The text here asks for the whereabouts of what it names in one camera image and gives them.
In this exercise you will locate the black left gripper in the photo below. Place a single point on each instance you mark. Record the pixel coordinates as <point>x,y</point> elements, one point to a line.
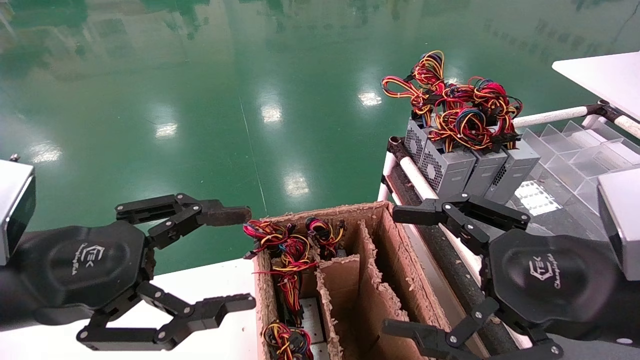
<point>75,270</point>

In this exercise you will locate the left gripper brown-tipped finger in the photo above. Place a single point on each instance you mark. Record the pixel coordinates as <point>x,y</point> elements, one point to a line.
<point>225,215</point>

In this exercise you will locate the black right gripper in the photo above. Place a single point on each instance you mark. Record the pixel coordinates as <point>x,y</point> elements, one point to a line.
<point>550,280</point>

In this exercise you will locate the left gripper black-tipped finger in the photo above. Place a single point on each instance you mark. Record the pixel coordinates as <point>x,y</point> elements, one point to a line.
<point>230,304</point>

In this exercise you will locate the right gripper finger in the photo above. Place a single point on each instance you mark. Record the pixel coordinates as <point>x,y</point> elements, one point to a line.
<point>415,212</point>

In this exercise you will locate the ragged long cardboard divider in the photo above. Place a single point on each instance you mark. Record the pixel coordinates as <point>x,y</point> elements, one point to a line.
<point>372,300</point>
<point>327,320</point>

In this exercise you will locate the brown cardboard box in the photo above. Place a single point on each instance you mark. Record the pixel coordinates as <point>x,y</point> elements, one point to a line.
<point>400,270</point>

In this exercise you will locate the black pipe joint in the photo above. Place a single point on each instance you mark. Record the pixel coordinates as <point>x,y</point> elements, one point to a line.
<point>397,147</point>
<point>602,110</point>

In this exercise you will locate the short cardboard cross divider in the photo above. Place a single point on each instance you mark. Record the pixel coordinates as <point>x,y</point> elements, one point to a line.
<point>342,285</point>

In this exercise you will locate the clear acrylic divider tray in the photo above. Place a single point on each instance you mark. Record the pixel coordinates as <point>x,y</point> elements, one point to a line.
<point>575,150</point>

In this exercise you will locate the long white pipe rail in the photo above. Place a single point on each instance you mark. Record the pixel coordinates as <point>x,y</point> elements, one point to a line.
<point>417,177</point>

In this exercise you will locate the white vertical pipe post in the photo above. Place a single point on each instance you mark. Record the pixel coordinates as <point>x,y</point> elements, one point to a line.
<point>387,167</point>

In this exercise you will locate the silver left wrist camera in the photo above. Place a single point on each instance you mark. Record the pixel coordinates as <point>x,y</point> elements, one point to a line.
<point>15,210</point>

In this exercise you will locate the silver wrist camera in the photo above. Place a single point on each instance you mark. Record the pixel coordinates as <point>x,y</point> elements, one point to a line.
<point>15,210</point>
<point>622,220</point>

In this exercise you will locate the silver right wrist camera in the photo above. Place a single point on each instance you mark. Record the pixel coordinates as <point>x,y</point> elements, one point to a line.
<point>622,220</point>

